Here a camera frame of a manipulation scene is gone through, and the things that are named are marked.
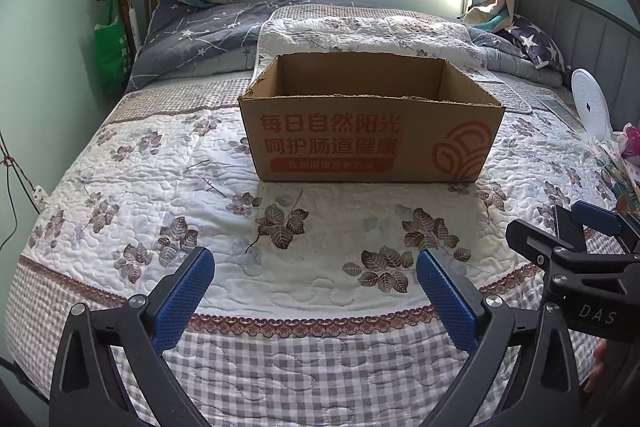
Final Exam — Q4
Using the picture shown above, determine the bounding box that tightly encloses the grey upholstered headboard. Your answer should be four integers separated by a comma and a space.
515, 0, 640, 134

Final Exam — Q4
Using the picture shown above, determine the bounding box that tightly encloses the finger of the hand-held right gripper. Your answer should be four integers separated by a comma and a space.
572, 200, 640, 254
506, 219, 591, 281

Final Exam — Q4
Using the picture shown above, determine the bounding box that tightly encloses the green bag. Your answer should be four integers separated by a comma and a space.
94, 0, 132, 96

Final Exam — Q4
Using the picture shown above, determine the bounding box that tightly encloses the folded floral quilt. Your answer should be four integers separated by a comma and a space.
254, 4, 490, 82

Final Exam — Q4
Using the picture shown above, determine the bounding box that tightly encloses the floral quilted bedspread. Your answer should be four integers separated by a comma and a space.
4, 72, 640, 427

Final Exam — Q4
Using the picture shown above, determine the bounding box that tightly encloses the person's right hand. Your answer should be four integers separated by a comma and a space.
592, 339, 614, 388

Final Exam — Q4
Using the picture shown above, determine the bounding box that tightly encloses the grey star print duvet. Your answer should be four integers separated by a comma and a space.
126, 0, 321, 96

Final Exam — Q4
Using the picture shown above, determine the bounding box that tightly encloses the dark star print pillow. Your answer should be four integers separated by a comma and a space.
504, 14, 569, 70

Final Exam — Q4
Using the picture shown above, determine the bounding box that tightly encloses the printed booklet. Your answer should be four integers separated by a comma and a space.
532, 94, 587, 130

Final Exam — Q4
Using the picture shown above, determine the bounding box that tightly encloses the white round fan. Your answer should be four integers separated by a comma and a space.
571, 67, 614, 143

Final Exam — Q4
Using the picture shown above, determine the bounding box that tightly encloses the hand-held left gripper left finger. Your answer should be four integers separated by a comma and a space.
48, 246, 217, 427

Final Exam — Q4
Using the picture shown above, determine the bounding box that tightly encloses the black wall cable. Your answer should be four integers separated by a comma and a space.
0, 166, 24, 259

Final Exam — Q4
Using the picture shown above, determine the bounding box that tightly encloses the grey blue comforter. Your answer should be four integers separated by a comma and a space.
469, 27, 567, 88

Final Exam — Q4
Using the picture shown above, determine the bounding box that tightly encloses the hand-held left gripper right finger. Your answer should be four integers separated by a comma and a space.
416, 249, 588, 427

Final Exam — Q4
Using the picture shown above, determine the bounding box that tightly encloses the checkered quilted pillow mat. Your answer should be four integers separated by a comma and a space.
467, 66, 534, 114

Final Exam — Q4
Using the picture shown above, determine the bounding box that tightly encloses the brown cardboard box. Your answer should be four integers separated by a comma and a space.
237, 52, 506, 186

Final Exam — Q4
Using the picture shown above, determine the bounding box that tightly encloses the red twisted string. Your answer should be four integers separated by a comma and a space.
0, 127, 19, 188

